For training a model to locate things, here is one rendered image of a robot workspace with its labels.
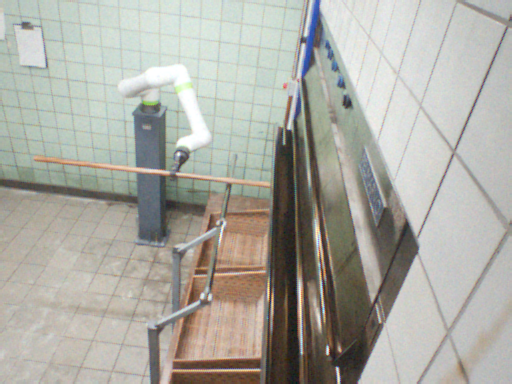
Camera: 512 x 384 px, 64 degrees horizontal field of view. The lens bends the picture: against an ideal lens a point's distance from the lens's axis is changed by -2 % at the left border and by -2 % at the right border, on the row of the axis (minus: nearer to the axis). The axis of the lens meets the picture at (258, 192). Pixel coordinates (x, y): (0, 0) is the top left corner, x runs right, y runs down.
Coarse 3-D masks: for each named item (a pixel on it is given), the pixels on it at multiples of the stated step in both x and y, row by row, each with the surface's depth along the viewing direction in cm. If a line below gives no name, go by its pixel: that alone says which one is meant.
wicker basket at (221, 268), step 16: (208, 224) 273; (240, 224) 286; (256, 224) 286; (208, 240) 282; (224, 240) 284; (240, 240) 286; (256, 240) 287; (208, 256) 268; (224, 256) 270; (240, 256) 272; (256, 256) 274; (224, 272) 238; (240, 272) 237
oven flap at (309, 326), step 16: (304, 144) 208; (304, 160) 196; (304, 176) 186; (304, 192) 177; (304, 208) 168; (304, 224) 160; (304, 240) 153; (304, 256) 147; (304, 272) 141; (304, 288) 135; (304, 304) 129; (304, 320) 124; (304, 336) 119; (320, 336) 113; (304, 352) 114; (320, 352) 109; (304, 368) 110; (320, 368) 106
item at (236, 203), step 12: (216, 204) 318; (228, 204) 320; (240, 204) 322; (252, 204) 324; (264, 204) 326; (204, 216) 304; (204, 228) 293; (252, 240) 289; (192, 264) 262; (240, 264) 267; (228, 300) 241; (180, 324) 223; (204, 324) 225; (240, 336) 222; (252, 336) 223; (168, 348) 210; (204, 348) 213; (168, 360) 205; (168, 372) 199
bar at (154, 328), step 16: (224, 208) 215; (224, 224) 205; (176, 256) 217; (176, 272) 223; (208, 272) 177; (176, 288) 230; (208, 288) 169; (176, 304) 238; (192, 304) 170; (208, 304) 166; (160, 320) 177; (176, 320) 173
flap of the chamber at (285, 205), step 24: (288, 144) 234; (288, 168) 211; (288, 192) 193; (288, 216) 177; (288, 240) 164; (288, 264) 153; (288, 288) 143; (264, 312) 132; (288, 312) 134; (264, 336) 123; (288, 336) 126; (288, 360) 119
